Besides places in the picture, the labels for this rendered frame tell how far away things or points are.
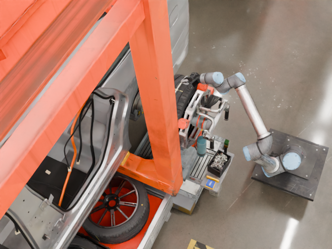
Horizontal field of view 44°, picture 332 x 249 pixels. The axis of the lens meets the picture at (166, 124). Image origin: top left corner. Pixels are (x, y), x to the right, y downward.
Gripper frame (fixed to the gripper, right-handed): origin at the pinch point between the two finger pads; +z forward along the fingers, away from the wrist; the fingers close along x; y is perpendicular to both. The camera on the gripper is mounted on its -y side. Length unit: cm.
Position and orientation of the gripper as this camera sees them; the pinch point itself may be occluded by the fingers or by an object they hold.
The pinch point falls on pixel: (181, 82)
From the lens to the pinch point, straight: 340.9
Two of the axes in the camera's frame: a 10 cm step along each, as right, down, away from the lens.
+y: 4.5, -7.2, 5.3
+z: -7.7, -0.1, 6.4
